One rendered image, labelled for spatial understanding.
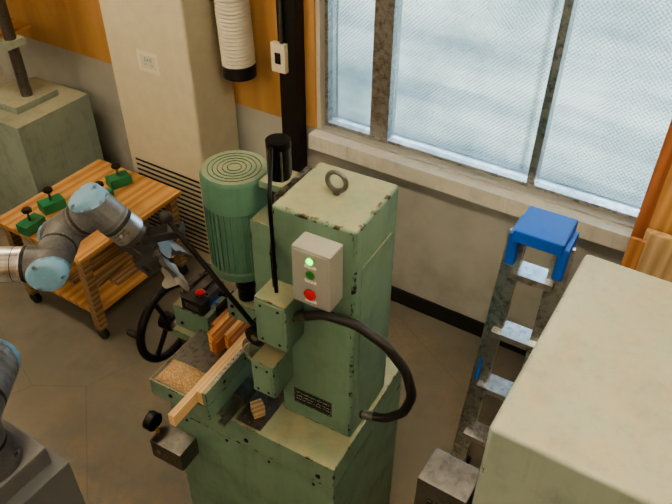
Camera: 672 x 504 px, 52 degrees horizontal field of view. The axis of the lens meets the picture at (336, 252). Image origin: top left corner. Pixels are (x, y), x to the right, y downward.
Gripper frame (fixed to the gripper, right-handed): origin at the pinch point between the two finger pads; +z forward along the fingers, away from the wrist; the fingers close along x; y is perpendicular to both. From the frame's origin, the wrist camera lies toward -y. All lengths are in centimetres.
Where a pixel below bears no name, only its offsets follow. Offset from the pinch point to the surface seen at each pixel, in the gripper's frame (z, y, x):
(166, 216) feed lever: -21.1, -11.1, 6.1
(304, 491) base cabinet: 59, 11, 39
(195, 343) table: 20.8, 17.3, 0.9
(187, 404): 16.8, 17.4, 26.4
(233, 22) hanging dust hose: -1, -29, -141
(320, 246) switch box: -7, -43, 34
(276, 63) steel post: 22, -33, -134
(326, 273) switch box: -3, -41, 38
